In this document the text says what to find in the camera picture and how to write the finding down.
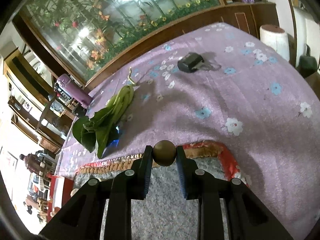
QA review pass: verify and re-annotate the brown longan fruit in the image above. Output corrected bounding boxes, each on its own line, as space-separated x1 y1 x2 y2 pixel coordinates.
153 140 176 166

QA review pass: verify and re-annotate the red cardboard box tray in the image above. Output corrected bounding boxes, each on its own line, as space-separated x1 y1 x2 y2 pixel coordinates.
47 175 74 222

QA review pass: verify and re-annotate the seated person in background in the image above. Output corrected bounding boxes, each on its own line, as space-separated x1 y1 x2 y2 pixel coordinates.
19 150 53 178

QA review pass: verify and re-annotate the grey fluffy mat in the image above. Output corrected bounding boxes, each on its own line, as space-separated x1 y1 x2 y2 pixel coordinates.
72 157 233 240

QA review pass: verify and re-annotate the green leafy vegetable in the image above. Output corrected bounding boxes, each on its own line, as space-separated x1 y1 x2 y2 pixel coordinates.
71 67 138 159

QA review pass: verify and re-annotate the purple thermos bottle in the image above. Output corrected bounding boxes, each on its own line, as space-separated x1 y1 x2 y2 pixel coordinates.
57 74 93 108

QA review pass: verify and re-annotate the wooden chair back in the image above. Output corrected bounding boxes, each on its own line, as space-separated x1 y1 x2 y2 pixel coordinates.
35 92 64 132

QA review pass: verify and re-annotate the purple floral tablecloth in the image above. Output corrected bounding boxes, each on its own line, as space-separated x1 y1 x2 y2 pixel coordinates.
53 22 320 240

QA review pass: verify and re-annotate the black car key fob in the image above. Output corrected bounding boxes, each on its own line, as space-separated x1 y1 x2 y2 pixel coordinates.
177 53 204 73

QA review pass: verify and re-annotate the white paper roll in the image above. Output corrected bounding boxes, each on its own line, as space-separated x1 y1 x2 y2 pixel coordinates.
260 24 290 61

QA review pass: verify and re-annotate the flower painted glass panel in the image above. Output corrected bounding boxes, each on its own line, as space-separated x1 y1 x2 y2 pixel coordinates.
12 0 230 85

